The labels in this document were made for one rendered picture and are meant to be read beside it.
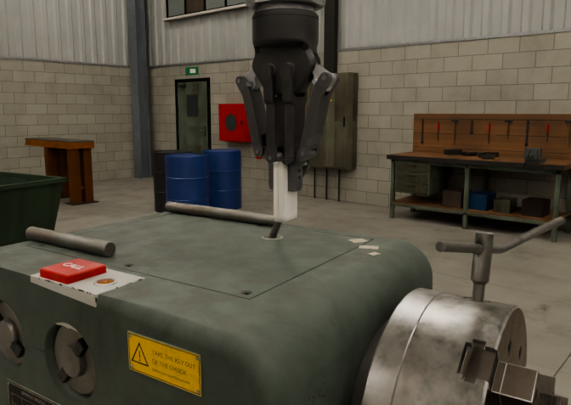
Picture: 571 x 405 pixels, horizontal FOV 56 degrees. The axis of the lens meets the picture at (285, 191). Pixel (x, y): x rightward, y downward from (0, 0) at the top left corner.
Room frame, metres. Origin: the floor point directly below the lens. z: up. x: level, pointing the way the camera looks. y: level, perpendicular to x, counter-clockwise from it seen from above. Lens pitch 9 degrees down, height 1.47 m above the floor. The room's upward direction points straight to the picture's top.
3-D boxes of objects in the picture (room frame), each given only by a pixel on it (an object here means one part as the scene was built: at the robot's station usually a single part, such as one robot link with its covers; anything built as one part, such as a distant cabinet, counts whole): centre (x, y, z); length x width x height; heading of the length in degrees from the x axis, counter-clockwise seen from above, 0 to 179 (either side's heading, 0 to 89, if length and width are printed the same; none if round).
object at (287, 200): (0.62, 0.00, 1.38); 0.03 x 0.01 x 0.07; 147
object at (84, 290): (0.67, 0.26, 1.23); 0.13 x 0.08 x 0.06; 57
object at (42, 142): (8.90, 3.79, 0.50); 1.61 x 0.44 x 1.00; 49
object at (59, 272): (0.68, 0.28, 1.26); 0.06 x 0.06 x 0.02; 57
